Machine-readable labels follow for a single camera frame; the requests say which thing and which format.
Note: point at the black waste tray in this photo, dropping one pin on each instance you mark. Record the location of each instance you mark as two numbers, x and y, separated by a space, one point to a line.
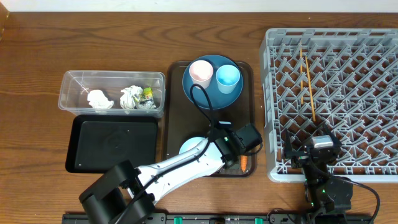
99 142

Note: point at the white tissue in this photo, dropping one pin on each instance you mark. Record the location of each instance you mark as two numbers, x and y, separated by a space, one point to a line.
97 100

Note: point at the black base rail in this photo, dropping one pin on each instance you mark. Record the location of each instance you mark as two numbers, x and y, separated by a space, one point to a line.
161 218

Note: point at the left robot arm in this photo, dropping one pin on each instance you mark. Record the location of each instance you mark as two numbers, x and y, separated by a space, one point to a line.
128 194

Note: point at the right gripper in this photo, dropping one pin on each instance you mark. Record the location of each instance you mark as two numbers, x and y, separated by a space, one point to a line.
300 157

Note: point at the grey dishwasher rack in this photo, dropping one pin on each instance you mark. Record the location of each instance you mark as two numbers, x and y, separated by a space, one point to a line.
354 84

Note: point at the dark blue plate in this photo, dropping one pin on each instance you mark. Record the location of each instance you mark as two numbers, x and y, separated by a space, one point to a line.
196 93

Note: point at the light blue cup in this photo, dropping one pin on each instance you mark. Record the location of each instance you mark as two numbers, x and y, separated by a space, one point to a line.
227 77

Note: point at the orange carrot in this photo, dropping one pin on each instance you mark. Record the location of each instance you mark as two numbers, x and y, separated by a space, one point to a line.
244 163

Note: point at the pink cup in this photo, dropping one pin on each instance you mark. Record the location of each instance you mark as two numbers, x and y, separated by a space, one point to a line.
201 72

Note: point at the clear plastic bin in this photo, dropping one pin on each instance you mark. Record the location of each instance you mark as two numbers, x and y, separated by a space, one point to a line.
76 86

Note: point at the light blue bowl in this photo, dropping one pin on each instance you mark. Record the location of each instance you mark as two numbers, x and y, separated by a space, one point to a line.
195 143

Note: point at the green snack wrapper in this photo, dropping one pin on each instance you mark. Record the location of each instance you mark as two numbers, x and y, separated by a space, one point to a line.
144 99

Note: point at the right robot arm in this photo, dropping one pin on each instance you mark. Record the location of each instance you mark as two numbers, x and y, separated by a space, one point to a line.
329 195

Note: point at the brown serving tray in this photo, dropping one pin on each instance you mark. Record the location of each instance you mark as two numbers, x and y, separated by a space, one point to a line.
182 119

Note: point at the right wooden chopstick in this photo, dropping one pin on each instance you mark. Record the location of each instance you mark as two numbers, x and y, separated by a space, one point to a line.
310 89

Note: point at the white paper ball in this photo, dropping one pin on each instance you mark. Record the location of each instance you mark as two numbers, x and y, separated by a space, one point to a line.
131 97

